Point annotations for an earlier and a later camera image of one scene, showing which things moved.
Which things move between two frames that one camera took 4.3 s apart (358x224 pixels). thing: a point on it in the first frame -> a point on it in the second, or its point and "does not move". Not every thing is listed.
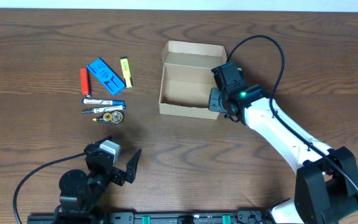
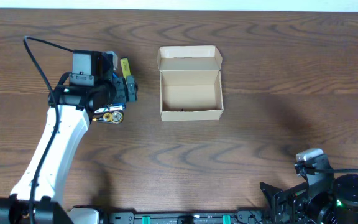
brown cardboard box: [187, 79] does not move
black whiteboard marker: [89, 111] does not move
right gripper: [213, 104] -> [273, 190]
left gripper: [118, 177] -> [120, 94]
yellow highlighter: [125, 67] does not move
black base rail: [254, 217] does not move
